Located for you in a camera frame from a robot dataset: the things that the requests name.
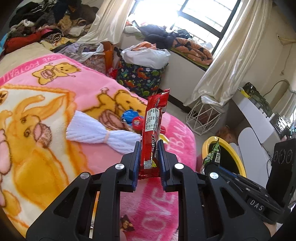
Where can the pile of clothes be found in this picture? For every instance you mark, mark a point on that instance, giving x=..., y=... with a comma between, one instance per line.
x=51, y=23

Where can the black window frame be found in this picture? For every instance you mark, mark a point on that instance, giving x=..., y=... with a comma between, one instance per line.
x=206, y=21

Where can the white plastic bag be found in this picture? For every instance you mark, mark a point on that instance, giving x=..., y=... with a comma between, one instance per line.
x=146, y=57

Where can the dinosaur print laundry basket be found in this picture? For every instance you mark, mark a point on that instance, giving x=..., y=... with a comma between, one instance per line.
x=143, y=81

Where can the brown candy wrapper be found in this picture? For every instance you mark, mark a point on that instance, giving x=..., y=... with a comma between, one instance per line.
x=125, y=224

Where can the red snack wrapper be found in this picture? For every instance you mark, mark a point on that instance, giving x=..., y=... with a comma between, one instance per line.
x=156, y=106

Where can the orange paper bag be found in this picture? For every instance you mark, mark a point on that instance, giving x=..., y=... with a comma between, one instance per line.
x=108, y=54

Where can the right cream curtain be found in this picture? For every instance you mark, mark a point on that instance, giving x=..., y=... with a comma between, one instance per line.
x=234, y=56

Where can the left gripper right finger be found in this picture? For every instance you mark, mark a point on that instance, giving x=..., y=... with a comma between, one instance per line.
x=209, y=208

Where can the white desk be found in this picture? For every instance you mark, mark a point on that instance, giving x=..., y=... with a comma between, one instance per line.
x=261, y=126

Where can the white chair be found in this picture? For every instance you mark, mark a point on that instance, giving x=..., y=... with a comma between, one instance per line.
x=256, y=160

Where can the left cream curtain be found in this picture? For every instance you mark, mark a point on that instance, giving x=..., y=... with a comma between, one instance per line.
x=109, y=23

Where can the white wire stool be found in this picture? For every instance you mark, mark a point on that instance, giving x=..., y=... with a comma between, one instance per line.
x=203, y=117

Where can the cream curtain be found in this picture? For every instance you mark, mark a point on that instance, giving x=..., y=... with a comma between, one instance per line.
x=109, y=23
x=234, y=56

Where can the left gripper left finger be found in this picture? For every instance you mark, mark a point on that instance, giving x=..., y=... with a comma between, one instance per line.
x=89, y=207

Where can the red round snack pack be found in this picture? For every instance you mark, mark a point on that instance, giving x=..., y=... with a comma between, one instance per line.
x=137, y=124

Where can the yellow rimmed black trash bin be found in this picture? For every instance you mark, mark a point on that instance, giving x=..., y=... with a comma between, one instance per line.
x=229, y=159

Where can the dark jacket on sill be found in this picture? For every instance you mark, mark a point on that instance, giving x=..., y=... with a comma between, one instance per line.
x=157, y=35

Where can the orange black patterned blanket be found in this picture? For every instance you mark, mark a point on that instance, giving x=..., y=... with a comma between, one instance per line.
x=192, y=51

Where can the green snack wrapper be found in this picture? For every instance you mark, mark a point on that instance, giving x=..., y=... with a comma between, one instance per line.
x=213, y=157

